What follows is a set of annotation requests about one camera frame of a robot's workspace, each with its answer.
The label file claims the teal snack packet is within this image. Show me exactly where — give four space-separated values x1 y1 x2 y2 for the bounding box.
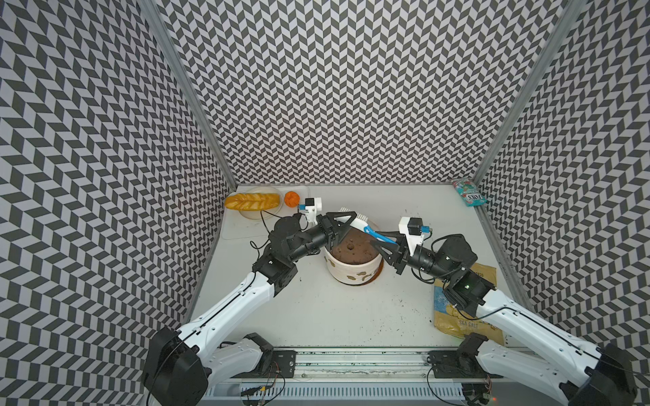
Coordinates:
452 178 487 207

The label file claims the clear glass bowl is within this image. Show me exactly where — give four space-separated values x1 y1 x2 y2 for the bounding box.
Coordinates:
240 186 284 221

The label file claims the aluminium front rail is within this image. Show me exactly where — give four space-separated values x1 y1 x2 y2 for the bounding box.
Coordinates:
151 347 585 406

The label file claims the white cutting board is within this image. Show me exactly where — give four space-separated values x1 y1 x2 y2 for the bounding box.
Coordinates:
220 185 311 240

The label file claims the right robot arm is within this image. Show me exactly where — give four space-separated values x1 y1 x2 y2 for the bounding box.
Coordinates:
372 232 637 405

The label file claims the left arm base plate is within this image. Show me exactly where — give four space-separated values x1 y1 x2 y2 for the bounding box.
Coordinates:
235 350 297 379

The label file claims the baguette bread loaf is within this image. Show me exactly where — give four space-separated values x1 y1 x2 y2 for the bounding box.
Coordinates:
225 193 280 211

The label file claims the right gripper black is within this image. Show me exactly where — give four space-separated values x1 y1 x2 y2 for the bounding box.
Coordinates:
369 229 453 281

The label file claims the orange mandarin fruit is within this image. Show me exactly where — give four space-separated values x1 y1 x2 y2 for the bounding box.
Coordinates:
284 191 301 208

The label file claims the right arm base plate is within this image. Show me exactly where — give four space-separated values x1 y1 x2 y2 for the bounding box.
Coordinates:
427 350 503 379

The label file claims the yellow chips bag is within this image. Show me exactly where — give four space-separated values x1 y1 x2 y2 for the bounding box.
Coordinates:
433 276 504 345

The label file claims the white ceramic pot with mud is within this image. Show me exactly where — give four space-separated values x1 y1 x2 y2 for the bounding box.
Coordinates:
324 229 382 266

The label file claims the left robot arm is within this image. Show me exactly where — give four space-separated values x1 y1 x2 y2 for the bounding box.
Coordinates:
142 211 368 405

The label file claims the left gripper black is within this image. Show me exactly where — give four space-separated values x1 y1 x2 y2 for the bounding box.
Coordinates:
288 210 356 262

